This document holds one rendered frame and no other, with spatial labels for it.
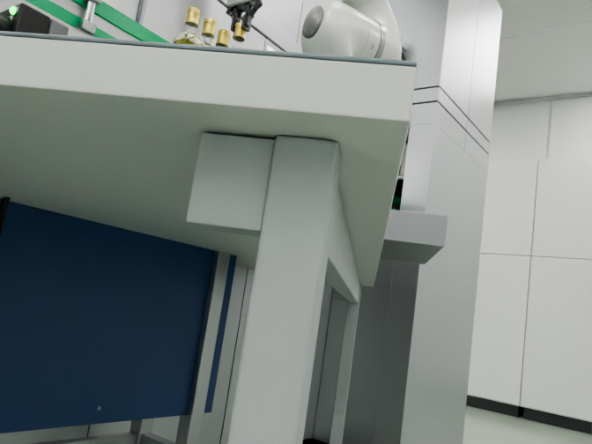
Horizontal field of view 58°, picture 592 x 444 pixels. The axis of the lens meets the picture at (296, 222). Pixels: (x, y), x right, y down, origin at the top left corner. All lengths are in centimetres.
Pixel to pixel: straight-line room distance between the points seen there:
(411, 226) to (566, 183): 399
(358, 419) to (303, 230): 191
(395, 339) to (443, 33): 126
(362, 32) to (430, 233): 43
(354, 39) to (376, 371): 139
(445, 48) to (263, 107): 211
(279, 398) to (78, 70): 22
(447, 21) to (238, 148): 213
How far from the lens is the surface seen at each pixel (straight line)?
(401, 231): 96
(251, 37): 186
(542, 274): 479
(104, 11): 117
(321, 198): 32
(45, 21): 98
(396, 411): 212
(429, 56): 238
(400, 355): 211
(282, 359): 32
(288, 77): 31
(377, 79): 30
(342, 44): 109
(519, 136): 563
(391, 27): 121
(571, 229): 482
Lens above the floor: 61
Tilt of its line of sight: 9 degrees up
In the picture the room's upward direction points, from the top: 8 degrees clockwise
